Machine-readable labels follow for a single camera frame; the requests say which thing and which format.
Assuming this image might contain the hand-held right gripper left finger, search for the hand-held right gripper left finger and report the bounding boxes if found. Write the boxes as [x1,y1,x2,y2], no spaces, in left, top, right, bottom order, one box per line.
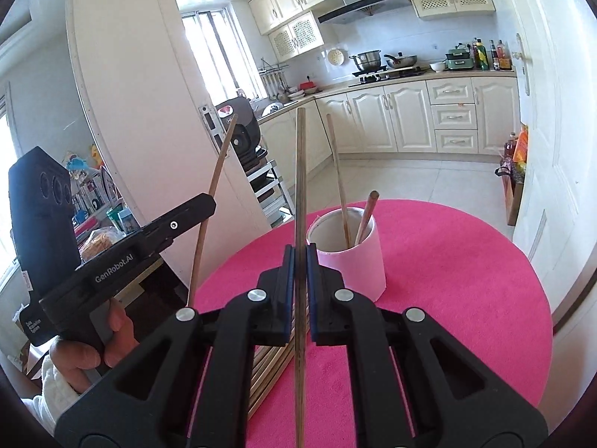
[55,243,299,448]

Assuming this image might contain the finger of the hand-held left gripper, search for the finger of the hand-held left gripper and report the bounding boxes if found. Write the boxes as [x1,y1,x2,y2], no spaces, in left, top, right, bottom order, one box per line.
[138,193,218,249]

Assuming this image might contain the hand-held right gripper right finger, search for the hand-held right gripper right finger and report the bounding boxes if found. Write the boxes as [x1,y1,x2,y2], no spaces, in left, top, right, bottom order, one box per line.
[305,243,548,448]

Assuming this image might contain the pink cup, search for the pink cup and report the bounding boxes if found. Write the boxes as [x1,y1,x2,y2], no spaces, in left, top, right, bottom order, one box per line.
[305,208,388,303]

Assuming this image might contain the reddish wooden chopstick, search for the reddish wooden chopstick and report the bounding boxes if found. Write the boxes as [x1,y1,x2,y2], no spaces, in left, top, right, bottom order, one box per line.
[187,113,240,308]

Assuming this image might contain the round-tipped brown wooden chopstick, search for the round-tipped brown wooden chopstick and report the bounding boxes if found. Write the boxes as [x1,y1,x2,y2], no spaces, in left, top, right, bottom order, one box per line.
[353,190,380,246]

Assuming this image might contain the dark wooden chopstick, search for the dark wooden chopstick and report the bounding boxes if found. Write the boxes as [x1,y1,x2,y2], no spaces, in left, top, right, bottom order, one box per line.
[294,107,307,448]

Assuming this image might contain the bunch of wooden chopsticks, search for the bunch of wooden chopsticks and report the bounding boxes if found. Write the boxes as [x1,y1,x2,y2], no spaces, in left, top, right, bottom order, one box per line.
[246,305,311,423]

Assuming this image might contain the thin light wooden chopstick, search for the thin light wooden chopstick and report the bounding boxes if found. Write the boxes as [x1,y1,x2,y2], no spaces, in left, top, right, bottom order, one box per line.
[325,113,351,249]

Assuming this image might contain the person's left forearm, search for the person's left forearm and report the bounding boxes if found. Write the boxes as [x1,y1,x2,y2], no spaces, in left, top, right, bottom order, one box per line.
[41,355,94,435]

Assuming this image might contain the person's left hand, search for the person's left hand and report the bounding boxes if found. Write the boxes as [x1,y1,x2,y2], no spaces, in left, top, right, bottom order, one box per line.
[49,298,141,393]

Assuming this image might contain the clear bag of food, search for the clear bag of food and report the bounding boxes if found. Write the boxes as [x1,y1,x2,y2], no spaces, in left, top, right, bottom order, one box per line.
[79,226,126,262]

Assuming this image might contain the cluttered toy shelf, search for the cluttered toy shelf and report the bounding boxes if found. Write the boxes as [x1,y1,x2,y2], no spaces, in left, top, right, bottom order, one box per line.
[60,144,136,234]

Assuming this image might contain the metal storage rack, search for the metal storage rack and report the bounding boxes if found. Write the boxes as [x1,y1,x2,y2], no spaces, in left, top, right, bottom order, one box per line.
[243,147,297,229]

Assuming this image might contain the metal door lock plate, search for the metal door lock plate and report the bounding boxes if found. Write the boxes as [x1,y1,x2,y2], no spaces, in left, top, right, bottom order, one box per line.
[198,104,225,150]

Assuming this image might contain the black kitchen appliance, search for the black kitchen appliance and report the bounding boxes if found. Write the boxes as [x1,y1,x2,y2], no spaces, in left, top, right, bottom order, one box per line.
[215,97,264,171]

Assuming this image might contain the white open door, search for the white open door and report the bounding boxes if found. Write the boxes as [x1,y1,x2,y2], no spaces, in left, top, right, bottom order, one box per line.
[65,0,294,290]

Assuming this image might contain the pink round table mat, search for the pink round table mat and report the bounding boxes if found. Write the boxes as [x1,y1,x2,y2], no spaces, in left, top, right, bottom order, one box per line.
[189,199,556,448]

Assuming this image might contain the hanging utensil rack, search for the hanging utensil rack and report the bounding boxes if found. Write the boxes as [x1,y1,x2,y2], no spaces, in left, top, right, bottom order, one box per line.
[259,58,290,94]

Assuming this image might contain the kitchen window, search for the kitchen window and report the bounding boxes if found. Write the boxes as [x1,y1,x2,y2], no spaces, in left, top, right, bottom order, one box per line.
[181,7,266,103]

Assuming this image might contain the cream lower kitchen cabinets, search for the cream lower kitchen cabinets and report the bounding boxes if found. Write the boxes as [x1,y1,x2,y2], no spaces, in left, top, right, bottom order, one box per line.
[254,75,519,173]

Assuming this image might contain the gas stove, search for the gas stove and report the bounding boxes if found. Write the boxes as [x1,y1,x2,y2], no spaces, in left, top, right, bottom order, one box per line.
[351,68,432,81]

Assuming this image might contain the brown paper bag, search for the brown paper bag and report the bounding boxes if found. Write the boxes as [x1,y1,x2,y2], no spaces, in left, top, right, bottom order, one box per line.
[501,172,521,227]

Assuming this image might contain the steel cooking pot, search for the steel cooking pot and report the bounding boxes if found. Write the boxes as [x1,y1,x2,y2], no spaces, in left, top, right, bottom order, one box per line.
[350,50,383,71]

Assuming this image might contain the dark wok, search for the dark wok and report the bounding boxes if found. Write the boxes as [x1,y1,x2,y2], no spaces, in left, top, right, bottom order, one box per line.
[383,52,418,69]

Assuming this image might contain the orange snack bag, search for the orange snack bag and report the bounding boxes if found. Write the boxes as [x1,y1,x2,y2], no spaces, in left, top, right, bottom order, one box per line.
[515,124,530,183]

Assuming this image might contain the green countertop appliance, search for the green countertop appliance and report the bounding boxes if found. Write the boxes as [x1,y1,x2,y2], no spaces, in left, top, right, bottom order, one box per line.
[444,47,476,72]

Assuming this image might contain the black range hood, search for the black range hood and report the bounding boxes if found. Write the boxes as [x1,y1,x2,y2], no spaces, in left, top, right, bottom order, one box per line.
[317,0,413,25]

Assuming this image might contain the row of condiment bottles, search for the row of condiment bottles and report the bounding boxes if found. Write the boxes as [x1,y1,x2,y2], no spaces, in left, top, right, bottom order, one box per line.
[472,37,514,72]

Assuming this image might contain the white door handle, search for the white door handle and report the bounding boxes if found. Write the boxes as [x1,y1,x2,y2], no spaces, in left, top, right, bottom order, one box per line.
[515,32,532,96]

